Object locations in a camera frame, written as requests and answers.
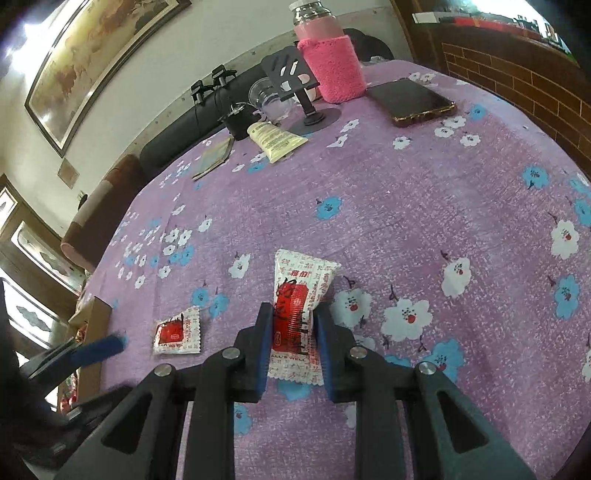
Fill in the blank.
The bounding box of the wall plate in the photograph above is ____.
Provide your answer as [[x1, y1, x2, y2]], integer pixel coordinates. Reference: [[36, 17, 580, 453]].
[[57, 157, 79, 189]]

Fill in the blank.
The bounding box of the clear plastic cup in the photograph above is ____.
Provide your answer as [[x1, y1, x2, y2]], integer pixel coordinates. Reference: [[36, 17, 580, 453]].
[[247, 77, 293, 123]]

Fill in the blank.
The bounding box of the black clip device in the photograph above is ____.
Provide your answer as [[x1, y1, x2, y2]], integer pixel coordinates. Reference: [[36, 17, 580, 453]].
[[211, 65, 237, 89], [190, 80, 214, 106]]

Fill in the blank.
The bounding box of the shallow cardboard box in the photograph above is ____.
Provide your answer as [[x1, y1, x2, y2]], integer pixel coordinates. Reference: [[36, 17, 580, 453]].
[[68, 295, 112, 398]]

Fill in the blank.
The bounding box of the purple floral tablecloth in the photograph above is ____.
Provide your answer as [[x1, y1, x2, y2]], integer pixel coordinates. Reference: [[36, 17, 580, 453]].
[[59, 58, 591, 480]]

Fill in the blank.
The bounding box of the framed painting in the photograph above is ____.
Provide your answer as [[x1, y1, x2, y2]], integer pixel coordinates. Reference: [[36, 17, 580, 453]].
[[23, 0, 193, 158]]

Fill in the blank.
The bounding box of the black phone stand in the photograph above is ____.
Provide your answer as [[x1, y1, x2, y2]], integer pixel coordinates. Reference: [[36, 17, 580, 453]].
[[260, 45, 343, 133]]

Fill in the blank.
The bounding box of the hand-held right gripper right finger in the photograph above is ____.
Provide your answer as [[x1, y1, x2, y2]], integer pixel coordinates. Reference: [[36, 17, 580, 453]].
[[314, 305, 539, 480]]

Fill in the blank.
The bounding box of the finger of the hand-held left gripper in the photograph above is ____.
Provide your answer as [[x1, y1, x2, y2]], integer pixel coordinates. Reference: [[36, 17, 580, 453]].
[[21, 334, 129, 380], [67, 384, 136, 421]]

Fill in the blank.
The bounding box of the cream tube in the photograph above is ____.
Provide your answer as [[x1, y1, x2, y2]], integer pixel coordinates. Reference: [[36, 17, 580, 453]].
[[246, 122, 309, 164]]

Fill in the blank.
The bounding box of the bottle with pink sleeve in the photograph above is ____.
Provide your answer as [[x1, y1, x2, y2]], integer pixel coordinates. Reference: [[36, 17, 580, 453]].
[[289, 0, 368, 103]]

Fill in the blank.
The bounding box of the white red snack packet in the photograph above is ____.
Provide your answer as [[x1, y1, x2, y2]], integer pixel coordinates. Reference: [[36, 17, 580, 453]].
[[152, 305, 204, 356], [267, 248, 343, 387]]

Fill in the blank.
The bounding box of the wooden glass-door cabinet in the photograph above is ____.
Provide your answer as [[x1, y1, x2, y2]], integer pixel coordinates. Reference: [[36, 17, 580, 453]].
[[0, 174, 89, 363]]

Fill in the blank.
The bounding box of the olive grey wallet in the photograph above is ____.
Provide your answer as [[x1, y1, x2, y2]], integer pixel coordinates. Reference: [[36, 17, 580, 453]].
[[191, 137, 236, 181]]

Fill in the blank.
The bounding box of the brown red sofa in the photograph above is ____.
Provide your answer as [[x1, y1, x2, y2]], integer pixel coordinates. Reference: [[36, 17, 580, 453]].
[[60, 154, 145, 274]]

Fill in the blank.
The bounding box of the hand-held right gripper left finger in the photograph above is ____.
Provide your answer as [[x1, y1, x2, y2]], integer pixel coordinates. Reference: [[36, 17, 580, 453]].
[[54, 301, 274, 480]]

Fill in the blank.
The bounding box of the dark smartphone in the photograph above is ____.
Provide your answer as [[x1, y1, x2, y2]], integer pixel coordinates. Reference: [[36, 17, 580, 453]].
[[366, 77, 457, 128]]

